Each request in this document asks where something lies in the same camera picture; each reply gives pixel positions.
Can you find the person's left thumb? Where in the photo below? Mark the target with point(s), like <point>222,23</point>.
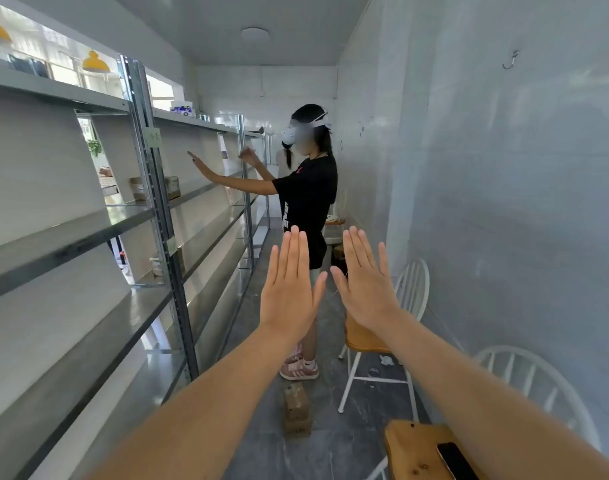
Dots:
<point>319,289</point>

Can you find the metal wall hook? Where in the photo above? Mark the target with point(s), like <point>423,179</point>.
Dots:
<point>510,59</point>

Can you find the pink sneaker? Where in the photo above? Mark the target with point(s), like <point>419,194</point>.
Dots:
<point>299,369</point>
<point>293,355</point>

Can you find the small wooden stool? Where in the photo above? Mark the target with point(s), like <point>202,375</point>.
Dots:
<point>334,222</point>

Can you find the person's left forearm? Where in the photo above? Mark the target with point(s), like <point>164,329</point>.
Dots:
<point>204,409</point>

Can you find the white headset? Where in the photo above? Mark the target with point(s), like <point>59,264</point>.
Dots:
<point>290,133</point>

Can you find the grey metal shelf rack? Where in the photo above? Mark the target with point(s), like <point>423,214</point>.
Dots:
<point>154,194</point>

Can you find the brown cardboard box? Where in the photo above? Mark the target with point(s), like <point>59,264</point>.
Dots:
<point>297,409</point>

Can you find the white chair with wooden seat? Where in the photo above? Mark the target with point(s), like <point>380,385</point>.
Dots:
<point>414,449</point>
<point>364,339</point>

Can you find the blue and white box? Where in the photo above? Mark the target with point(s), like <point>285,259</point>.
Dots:
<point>182,109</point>

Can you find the person's left little finger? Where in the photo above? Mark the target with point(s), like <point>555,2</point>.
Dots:
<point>271,269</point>

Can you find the white paper scrap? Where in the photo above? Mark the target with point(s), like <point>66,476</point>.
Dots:
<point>386,360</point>

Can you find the round ceiling lamp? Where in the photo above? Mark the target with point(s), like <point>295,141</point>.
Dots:
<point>255,34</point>

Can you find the person's left middle finger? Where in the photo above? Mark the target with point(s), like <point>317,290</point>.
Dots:
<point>295,254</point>

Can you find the flat cardboard box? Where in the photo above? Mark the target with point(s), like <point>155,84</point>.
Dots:
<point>172,187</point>

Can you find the person's right thumb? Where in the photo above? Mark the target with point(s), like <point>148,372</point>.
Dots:
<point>338,282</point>

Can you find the person's right forearm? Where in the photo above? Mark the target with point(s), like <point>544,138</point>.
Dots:
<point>484,409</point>

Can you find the pale shelf label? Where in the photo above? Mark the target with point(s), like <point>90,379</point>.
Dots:
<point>153,138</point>
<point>171,245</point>

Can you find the person's right middle finger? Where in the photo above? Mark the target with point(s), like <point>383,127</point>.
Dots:
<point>363,252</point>

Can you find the person's right hand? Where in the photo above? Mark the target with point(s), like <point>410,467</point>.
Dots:
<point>368,297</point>

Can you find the black smartphone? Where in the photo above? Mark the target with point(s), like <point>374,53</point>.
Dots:
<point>455,462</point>

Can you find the green plant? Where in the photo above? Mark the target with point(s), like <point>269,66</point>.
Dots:
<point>94,147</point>

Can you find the person's right little finger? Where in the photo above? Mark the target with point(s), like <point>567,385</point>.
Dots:
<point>384,264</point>

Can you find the person's left hand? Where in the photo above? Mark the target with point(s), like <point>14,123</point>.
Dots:
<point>288,299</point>

